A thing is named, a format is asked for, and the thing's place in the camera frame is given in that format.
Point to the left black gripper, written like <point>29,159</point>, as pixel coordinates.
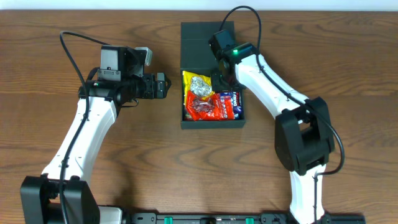
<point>159,85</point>

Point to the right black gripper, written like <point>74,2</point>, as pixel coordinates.
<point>219,82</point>

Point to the purple Dairy Milk bar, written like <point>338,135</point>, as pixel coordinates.
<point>237,102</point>

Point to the yellow snack bag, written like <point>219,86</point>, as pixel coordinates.
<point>199,85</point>

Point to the red Haribo candy bag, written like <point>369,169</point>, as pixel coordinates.
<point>213,108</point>

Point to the dark green box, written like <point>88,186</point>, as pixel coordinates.
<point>197,57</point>

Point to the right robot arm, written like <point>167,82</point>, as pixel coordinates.
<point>303,140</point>

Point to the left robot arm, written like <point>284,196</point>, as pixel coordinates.
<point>61,194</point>

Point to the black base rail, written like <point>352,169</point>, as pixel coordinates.
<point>265,218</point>

